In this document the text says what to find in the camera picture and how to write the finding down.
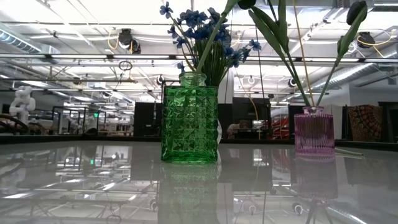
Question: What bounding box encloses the red background equipment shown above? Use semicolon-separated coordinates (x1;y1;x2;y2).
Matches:
271;114;290;141

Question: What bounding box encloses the black background cabinet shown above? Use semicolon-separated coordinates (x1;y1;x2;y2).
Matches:
217;96;272;139
133;101;163;138

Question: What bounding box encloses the yellow hanging cable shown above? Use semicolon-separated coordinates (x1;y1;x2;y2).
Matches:
292;0;316;107

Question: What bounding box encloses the dark purple artificial tulip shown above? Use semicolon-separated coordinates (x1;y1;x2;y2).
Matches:
237;0;313;108
315;0;369;108

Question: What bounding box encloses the black hanging cable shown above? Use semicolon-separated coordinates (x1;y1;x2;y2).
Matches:
254;27;266;104

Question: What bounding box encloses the silver ceiling air duct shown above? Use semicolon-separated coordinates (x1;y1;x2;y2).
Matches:
298;62;398;93

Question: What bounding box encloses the black ceiling cable reel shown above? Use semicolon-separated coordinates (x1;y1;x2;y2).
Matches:
118;28;142;54
356;31;376;49

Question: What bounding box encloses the patterned brown rug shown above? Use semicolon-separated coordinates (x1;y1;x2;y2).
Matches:
347;104;384;142

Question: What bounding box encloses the blue artificial flower bunch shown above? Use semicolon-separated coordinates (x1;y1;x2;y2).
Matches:
159;1;226;87
192;7;263;87

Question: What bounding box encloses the green square glass vase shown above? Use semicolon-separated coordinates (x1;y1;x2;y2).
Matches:
160;71;219;164

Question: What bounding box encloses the person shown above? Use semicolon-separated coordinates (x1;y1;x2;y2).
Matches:
226;119;251;140

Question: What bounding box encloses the pink ribbed glass vase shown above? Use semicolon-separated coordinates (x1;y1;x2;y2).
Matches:
293;105;336;157

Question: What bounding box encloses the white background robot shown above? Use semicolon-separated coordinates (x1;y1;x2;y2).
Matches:
8;86;37;125

